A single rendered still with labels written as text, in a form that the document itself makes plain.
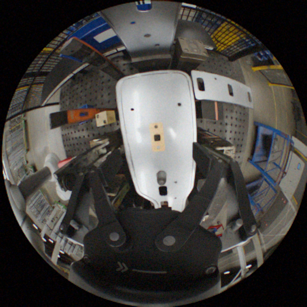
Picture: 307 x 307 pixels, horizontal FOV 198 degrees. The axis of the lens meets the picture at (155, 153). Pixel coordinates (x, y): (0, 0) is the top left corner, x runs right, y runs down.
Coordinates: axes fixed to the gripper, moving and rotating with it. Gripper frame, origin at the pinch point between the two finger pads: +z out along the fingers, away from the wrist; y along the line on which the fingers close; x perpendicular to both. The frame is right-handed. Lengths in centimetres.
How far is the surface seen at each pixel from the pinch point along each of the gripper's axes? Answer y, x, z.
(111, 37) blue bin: -9.0, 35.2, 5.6
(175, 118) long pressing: 5.5, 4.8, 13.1
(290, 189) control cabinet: 761, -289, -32
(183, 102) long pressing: 8.2, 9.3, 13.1
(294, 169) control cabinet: 768, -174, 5
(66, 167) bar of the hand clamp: -14.9, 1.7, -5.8
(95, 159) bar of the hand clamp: -14.5, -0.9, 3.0
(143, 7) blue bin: 2, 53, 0
